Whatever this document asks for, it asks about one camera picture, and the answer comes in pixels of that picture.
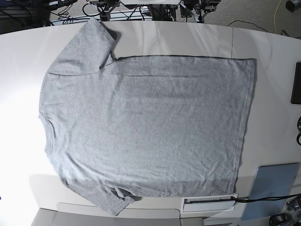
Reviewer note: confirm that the grey T-shirt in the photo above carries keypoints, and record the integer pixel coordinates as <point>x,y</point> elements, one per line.
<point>143,126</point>

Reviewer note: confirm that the blue-grey mat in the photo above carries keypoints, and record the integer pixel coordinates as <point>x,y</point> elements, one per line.
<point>270,181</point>

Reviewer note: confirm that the black tablet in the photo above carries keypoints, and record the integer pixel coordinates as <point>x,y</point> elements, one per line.
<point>296,92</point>

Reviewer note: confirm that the black round device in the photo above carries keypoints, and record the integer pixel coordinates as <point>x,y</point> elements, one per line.
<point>298,138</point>

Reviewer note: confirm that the white cable grommet plate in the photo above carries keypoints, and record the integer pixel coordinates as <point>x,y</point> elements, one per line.
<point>206,204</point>

